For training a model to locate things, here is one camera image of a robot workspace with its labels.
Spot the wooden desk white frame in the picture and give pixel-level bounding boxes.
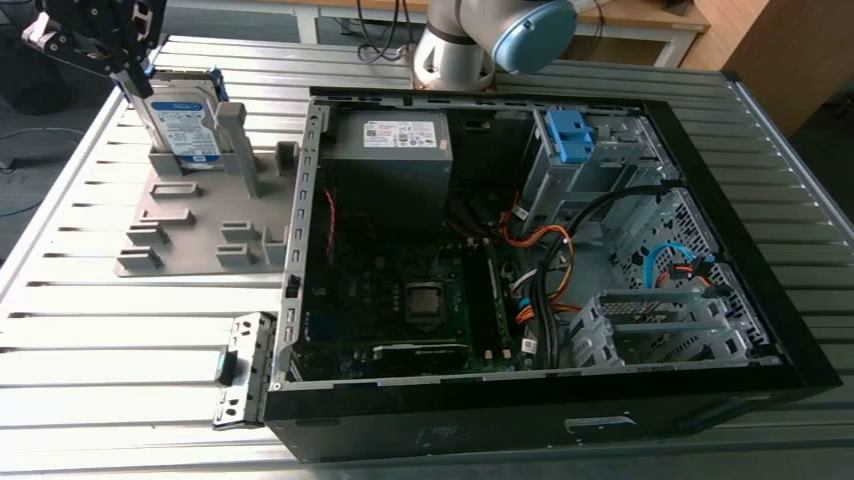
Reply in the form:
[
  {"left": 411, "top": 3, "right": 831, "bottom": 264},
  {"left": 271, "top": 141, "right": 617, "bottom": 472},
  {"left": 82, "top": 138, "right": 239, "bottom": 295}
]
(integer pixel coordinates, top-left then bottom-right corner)
[{"left": 292, "top": 0, "right": 712, "bottom": 69}]

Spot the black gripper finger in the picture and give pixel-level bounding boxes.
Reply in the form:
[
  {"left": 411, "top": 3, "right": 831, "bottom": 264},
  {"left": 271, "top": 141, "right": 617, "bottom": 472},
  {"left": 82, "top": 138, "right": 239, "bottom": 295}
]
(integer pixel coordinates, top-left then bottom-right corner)
[
  {"left": 109, "top": 34, "right": 154, "bottom": 100},
  {"left": 37, "top": 27, "right": 114, "bottom": 77}
]

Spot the grey metal disk bay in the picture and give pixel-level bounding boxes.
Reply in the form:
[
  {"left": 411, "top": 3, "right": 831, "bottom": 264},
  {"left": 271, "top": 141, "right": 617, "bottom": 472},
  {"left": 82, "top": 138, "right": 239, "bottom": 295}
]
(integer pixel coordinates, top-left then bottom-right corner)
[{"left": 563, "top": 288, "right": 768, "bottom": 369}]

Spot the black office chair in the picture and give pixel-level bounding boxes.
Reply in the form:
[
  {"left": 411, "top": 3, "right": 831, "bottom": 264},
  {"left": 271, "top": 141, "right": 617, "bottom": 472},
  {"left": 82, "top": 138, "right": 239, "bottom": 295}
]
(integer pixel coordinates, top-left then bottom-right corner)
[{"left": 0, "top": 19, "right": 88, "bottom": 116}]

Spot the blue floor cable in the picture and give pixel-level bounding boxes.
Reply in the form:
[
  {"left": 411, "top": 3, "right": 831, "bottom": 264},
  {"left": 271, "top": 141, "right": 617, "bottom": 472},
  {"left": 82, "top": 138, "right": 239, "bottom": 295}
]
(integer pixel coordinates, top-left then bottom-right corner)
[{"left": 0, "top": 197, "right": 38, "bottom": 219}]

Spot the grey metal side bracket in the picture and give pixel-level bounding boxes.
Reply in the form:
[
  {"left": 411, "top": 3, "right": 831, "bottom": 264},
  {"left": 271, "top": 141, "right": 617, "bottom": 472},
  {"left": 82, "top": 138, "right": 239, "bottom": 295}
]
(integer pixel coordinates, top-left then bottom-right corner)
[{"left": 210, "top": 310, "right": 279, "bottom": 430}]

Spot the CPU socket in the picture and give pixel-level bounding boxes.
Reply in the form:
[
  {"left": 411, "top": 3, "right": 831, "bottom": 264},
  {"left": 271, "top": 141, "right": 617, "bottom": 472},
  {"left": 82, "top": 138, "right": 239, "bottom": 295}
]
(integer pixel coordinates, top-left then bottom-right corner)
[{"left": 399, "top": 282, "right": 447, "bottom": 326}]

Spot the grey parts rack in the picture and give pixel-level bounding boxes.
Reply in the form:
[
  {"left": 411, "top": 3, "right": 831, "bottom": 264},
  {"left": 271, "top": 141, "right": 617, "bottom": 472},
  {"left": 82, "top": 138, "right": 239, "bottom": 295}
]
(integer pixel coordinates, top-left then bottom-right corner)
[{"left": 112, "top": 102, "right": 301, "bottom": 277}]

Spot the grey metal drive cage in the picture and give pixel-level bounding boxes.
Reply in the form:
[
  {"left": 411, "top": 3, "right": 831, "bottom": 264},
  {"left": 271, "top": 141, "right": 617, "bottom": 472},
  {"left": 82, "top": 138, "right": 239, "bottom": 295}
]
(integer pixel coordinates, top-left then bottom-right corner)
[{"left": 519, "top": 109, "right": 682, "bottom": 236}]

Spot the orange yellow wire bundle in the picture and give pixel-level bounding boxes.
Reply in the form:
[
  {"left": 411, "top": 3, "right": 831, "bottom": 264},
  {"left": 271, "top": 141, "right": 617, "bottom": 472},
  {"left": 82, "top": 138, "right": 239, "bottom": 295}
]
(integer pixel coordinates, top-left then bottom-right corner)
[{"left": 503, "top": 224, "right": 581, "bottom": 326}]

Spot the white flat wire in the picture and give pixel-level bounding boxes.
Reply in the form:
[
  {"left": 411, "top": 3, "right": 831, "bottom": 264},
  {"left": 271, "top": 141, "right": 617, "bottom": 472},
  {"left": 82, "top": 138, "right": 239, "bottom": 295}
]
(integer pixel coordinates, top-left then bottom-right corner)
[{"left": 509, "top": 267, "right": 541, "bottom": 301}]

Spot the hard disk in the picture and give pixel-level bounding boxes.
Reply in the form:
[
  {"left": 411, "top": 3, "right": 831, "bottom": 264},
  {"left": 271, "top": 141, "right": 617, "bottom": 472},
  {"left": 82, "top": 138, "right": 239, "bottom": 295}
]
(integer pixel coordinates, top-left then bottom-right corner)
[{"left": 122, "top": 67, "right": 227, "bottom": 174}]

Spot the grey power supply unit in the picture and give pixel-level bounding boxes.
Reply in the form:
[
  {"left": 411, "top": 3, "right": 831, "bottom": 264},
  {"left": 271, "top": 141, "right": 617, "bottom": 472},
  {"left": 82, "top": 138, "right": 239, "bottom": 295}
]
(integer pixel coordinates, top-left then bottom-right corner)
[{"left": 317, "top": 109, "right": 456, "bottom": 226}]

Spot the thick black cable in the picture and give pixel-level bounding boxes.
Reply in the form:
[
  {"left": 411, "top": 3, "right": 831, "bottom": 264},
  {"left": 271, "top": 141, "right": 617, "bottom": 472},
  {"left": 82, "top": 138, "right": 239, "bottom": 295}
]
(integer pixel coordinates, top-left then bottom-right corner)
[{"left": 532, "top": 184, "right": 675, "bottom": 369}]

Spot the black graphics card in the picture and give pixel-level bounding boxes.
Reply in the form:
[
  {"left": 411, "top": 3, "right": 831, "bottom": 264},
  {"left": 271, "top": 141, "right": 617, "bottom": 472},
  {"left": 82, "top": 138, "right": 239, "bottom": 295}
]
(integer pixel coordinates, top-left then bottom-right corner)
[{"left": 369, "top": 342, "right": 472, "bottom": 374}]

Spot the blue data wire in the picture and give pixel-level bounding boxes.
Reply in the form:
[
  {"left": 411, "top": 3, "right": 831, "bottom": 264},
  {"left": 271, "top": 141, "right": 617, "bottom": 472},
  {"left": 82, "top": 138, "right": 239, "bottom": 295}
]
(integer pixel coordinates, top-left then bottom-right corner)
[{"left": 643, "top": 241, "right": 719, "bottom": 290}]

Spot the thin red wire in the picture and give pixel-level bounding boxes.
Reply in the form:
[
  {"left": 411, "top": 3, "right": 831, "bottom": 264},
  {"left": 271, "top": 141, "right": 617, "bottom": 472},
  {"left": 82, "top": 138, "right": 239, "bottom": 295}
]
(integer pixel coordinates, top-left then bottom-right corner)
[{"left": 321, "top": 187, "right": 339, "bottom": 264}]

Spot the orange disk power wire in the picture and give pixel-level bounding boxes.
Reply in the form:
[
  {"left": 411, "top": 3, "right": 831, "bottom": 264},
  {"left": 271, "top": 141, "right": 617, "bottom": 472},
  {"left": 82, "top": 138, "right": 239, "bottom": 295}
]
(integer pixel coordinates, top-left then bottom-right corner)
[{"left": 656, "top": 264, "right": 728, "bottom": 301}]

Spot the brown wooden cabinet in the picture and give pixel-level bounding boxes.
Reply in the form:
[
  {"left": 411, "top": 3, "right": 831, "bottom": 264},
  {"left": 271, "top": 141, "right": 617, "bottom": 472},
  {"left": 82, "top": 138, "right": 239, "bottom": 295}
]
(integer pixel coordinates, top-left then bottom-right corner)
[{"left": 679, "top": 0, "right": 854, "bottom": 139}]

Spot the black hanging cable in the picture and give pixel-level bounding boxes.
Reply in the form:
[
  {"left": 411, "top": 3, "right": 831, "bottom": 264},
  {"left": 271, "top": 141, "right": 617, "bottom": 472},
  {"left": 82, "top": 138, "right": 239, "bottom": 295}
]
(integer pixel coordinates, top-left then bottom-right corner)
[{"left": 355, "top": 0, "right": 412, "bottom": 64}]

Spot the black open PC case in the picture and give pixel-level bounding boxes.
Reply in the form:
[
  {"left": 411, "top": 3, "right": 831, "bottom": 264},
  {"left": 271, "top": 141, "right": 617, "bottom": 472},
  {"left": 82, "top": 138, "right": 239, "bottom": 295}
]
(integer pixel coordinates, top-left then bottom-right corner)
[{"left": 263, "top": 85, "right": 843, "bottom": 464}]

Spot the dark green motherboard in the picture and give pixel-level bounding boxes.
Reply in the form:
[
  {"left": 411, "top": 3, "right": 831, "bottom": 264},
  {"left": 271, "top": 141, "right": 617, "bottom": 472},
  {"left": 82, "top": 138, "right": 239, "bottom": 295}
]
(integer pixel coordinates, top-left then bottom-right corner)
[{"left": 292, "top": 234, "right": 535, "bottom": 376}]

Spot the black RAM slot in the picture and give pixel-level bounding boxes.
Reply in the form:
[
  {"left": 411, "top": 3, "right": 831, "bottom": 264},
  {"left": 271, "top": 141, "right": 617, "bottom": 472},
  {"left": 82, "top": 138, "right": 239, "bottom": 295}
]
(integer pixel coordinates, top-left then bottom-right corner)
[{"left": 465, "top": 238, "right": 499, "bottom": 359}]

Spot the pale floor cable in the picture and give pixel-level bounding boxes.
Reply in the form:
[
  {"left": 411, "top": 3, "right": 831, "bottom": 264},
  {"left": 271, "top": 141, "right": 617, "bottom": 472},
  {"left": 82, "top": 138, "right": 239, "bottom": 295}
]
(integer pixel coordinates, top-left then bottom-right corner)
[{"left": 0, "top": 127, "right": 86, "bottom": 174}]

